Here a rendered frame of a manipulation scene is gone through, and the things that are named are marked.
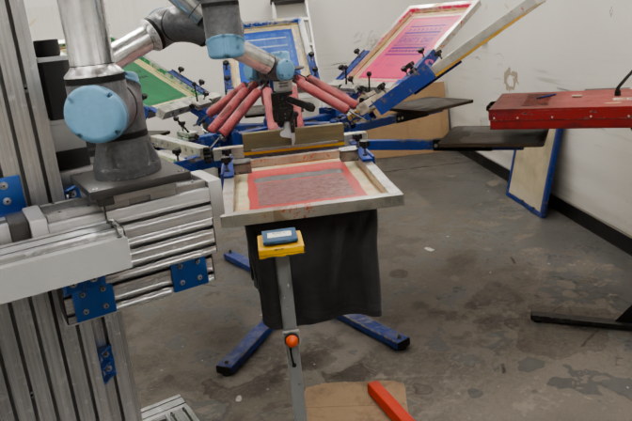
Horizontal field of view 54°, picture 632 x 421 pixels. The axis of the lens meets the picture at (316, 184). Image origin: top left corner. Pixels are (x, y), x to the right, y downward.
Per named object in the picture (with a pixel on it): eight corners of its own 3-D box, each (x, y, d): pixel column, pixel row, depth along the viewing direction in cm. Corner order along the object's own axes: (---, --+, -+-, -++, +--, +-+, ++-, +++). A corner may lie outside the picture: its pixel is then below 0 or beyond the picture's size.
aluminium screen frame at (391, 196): (403, 205, 199) (402, 194, 198) (221, 228, 194) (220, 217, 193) (358, 154, 275) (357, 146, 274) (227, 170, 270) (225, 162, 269)
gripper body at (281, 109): (273, 121, 250) (270, 91, 247) (294, 118, 251) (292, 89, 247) (274, 124, 242) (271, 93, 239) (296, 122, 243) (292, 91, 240)
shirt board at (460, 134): (549, 141, 302) (549, 124, 300) (543, 162, 267) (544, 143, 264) (300, 142, 356) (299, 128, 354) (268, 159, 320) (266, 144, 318)
